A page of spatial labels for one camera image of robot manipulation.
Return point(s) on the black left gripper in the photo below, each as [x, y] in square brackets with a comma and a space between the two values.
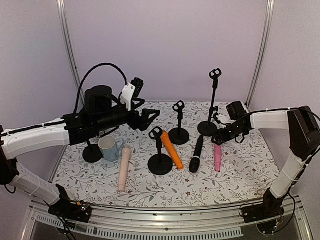
[136, 119]

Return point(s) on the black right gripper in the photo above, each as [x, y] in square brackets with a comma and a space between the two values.
[220, 135]

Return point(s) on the pink microphone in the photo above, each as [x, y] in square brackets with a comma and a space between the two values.
[217, 157]

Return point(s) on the short black mic stand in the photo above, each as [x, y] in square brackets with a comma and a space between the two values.
[159, 164]

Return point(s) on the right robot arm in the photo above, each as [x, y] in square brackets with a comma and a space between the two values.
[304, 141]

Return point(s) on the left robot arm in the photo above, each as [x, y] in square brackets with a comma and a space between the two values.
[102, 111]

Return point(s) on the tall black mic stand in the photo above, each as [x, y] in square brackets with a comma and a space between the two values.
[206, 128]

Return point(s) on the middle black mic stand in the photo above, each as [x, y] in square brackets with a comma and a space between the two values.
[178, 135]

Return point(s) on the far left black stand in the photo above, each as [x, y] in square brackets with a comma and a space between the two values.
[92, 153]

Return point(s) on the orange microphone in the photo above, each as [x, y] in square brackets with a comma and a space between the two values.
[171, 150]

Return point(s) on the black microphone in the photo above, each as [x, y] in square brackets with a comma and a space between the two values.
[196, 158]

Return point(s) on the beige microphone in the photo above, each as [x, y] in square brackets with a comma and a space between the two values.
[124, 167]

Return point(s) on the light blue mug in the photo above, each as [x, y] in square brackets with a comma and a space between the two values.
[111, 147]

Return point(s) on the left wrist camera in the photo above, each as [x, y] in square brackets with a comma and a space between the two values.
[131, 90]

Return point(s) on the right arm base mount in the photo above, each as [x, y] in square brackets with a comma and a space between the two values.
[265, 212]

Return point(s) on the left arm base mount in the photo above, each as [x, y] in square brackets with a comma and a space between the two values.
[65, 208]

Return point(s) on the aluminium front rail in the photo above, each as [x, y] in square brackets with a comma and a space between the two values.
[220, 222]

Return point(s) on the left aluminium frame post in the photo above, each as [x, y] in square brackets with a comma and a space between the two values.
[66, 35]

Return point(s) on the aluminium frame post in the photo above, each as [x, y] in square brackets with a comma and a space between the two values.
[66, 35]
[270, 4]

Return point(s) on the right aluminium frame post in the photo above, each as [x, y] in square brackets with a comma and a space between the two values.
[270, 4]

